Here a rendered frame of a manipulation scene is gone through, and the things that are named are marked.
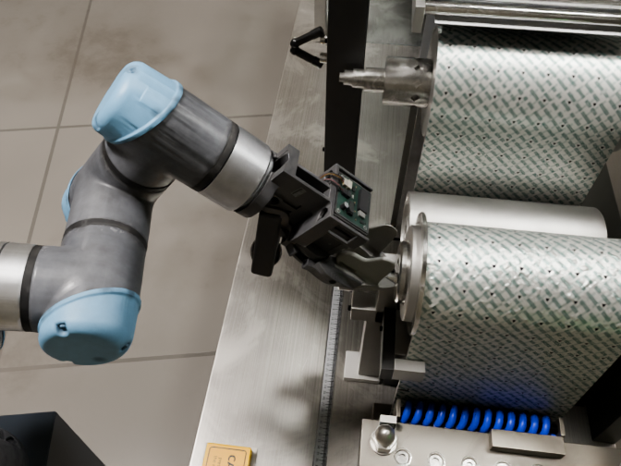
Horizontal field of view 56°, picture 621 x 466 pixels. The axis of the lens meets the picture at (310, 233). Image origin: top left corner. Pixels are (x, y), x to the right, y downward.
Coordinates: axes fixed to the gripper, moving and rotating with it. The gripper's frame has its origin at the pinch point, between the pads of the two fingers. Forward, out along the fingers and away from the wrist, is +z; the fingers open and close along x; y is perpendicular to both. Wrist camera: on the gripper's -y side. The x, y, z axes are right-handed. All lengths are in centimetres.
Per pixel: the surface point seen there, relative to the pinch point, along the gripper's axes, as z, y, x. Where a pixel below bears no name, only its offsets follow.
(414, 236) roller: -0.3, 5.4, 3.0
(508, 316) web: 10.3, 9.7, -4.2
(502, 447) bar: 28.1, -4.5, -10.5
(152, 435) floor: 35, -135, 17
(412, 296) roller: 1.8, 3.4, -3.3
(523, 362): 19.8, 5.0, -4.5
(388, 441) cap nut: 15.3, -12.8, -12.3
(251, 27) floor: 28, -141, 239
